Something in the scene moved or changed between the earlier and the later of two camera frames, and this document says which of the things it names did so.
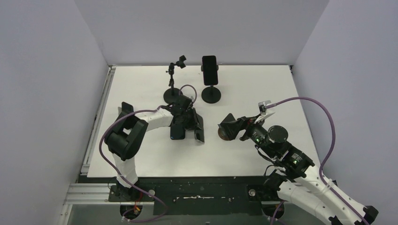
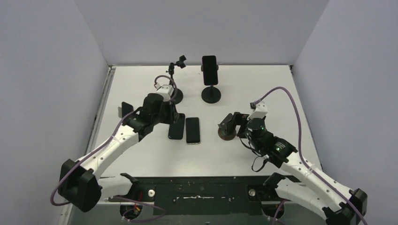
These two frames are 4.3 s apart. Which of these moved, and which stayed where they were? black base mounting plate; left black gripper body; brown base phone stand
Moved: left black gripper body
Stayed: brown base phone stand; black base mounting plate
